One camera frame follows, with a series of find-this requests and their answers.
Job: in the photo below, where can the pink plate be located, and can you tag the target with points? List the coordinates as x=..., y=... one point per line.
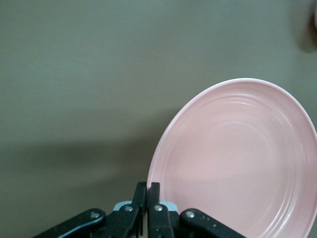
x=235, y=161

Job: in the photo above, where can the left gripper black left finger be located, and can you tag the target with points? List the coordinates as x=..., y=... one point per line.
x=119, y=223

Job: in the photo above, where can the brown table cloth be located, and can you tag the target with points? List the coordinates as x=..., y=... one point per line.
x=74, y=74

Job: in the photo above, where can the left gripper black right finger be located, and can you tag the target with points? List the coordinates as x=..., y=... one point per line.
x=161, y=223

